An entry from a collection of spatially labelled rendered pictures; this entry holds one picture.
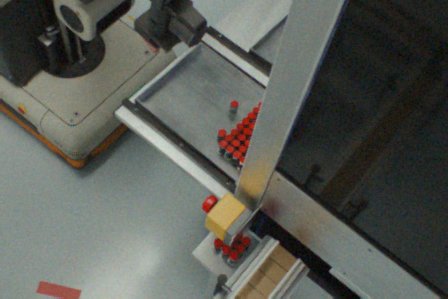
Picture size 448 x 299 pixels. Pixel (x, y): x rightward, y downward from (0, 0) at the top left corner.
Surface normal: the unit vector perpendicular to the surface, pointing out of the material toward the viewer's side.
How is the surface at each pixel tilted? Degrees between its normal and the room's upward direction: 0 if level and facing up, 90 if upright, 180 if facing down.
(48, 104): 0
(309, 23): 90
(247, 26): 0
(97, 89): 0
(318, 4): 90
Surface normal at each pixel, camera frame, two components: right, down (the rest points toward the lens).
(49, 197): 0.10, -0.48
